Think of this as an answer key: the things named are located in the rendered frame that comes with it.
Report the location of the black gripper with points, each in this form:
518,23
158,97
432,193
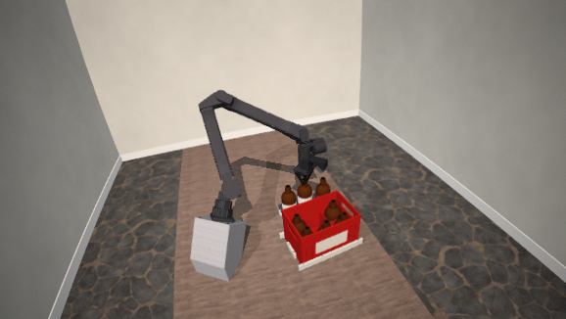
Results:
299,171

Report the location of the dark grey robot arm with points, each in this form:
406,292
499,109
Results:
231,189

